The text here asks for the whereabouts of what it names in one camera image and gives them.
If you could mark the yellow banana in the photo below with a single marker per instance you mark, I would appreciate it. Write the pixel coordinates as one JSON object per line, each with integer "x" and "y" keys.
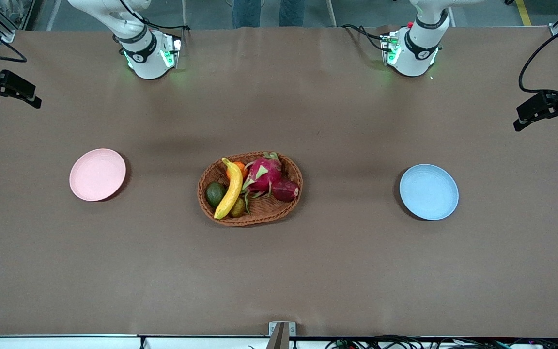
{"x": 233, "y": 191}

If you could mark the dark red apple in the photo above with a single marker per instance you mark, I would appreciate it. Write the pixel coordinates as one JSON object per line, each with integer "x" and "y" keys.
{"x": 285, "y": 190}

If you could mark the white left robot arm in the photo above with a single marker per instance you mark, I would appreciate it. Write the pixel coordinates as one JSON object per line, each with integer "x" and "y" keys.
{"x": 417, "y": 48}

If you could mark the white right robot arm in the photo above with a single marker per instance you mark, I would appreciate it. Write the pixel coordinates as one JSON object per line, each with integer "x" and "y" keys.
{"x": 146, "y": 53}

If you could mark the pink plate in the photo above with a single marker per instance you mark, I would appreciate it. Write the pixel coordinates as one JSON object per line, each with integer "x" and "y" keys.
{"x": 97, "y": 174}

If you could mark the light blue plate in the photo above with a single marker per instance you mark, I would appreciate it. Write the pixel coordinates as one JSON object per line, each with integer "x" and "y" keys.
{"x": 428, "y": 191}

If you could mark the green avocado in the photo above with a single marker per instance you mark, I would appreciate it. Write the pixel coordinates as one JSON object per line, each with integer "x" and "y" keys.
{"x": 215, "y": 194}

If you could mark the orange tangerine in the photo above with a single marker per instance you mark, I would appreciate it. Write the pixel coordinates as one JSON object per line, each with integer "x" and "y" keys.
{"x": 240, "y": 168}

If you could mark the person in blue jeans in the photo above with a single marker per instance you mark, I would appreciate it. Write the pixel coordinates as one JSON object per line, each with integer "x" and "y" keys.
{"x": 247, "y": 12}

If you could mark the brownish green kiwi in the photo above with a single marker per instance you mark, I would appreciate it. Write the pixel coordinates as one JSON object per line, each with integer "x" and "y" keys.
{"x": 239, "y": 208}

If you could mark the pink dragon fruit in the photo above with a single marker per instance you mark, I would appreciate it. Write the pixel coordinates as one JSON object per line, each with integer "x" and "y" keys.
{"x": 264, "y": 174}

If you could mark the brown wicker basket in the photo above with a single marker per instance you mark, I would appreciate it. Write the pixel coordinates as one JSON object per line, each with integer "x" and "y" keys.
{"x": 264, "y": 208}

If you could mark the grey metal table bracket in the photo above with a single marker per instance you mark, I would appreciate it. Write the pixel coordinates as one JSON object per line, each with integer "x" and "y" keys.
{"x": 281, "y": 337}

